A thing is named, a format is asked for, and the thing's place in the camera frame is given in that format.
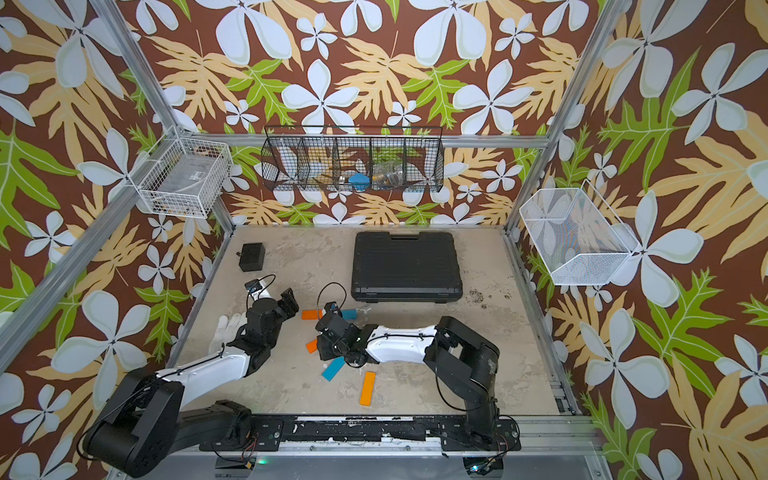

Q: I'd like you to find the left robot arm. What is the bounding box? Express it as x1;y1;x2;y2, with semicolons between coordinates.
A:
78;289;300;478

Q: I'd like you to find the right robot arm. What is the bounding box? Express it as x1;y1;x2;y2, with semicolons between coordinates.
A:
315;304;507;451

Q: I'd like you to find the white cloth glove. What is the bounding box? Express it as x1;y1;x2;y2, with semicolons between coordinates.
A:
208;313;246;354

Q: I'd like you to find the orange block bottom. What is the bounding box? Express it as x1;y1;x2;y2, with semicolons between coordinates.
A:
359;371;376;407

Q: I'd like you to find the small black box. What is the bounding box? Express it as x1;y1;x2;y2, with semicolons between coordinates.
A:
238;243;266;272

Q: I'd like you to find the black plastic tool case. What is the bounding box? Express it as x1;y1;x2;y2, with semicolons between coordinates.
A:
351;231;463;303

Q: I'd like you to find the blue object in basket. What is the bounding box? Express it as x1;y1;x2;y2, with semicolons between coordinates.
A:
347;173;371;192

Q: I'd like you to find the white mesh basket right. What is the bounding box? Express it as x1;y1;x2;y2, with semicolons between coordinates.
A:
520;180;639;286

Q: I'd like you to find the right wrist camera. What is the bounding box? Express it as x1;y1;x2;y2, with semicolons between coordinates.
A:
323;301;343;318

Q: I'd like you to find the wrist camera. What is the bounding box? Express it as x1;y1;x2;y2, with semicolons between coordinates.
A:
245;279;271;301
323;301;343;318

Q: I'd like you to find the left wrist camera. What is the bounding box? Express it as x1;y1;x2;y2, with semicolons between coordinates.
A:
245;279;271;301

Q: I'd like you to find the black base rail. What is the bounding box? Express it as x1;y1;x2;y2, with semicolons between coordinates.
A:
200;414;521;453

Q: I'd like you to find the black wire basket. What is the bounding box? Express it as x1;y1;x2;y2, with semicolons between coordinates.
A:
259;126;445;193

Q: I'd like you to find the white wire basket left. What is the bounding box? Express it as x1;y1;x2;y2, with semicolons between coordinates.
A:
131;127;233;219

